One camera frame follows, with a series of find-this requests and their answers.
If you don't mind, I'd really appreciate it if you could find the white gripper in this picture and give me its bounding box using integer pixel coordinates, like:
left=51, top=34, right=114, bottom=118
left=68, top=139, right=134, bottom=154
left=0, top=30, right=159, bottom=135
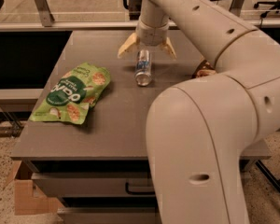
left=118, top=20, right=176, bottom=60

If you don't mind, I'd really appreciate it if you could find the silver blue redbull can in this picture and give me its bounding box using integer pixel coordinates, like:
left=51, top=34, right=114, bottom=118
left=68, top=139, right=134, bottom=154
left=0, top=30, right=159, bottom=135
left=134, top=49, right=152, bottom=87

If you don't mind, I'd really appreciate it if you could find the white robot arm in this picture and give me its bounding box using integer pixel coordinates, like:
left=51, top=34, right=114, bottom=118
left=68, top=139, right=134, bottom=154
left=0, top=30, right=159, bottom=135
left=120, top=0, right=280, bottom=224

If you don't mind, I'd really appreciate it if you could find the brown yellow chips bag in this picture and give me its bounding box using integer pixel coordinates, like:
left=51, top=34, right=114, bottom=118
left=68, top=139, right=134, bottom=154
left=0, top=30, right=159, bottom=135
left=192, top=60, right=216, bottom=78

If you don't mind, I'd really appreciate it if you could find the green snack bag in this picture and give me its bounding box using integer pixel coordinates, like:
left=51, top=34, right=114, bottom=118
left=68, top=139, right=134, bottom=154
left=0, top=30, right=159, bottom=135
left=30, top=63, right=111, bottom=125

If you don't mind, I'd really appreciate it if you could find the grey drawer cabinet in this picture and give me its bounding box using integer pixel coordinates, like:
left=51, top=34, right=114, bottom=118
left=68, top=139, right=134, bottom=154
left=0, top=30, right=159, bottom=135
left=10, top=30, right=273, bottom=224

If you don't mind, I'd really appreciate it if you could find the cardboard box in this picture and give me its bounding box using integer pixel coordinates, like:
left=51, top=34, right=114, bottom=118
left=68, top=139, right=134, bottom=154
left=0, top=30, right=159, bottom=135
left=4, top=161, right=63, bottom=216

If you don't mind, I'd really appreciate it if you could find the metal railing frame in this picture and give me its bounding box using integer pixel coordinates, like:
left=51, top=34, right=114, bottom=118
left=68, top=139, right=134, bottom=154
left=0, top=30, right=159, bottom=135
left=0, top=0, right=275, bottom=25

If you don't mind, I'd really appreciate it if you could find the black drawer handle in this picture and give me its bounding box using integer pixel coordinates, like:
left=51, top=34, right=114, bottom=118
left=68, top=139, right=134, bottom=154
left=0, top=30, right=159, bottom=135
left=125, top=182, right=155, bottom=195

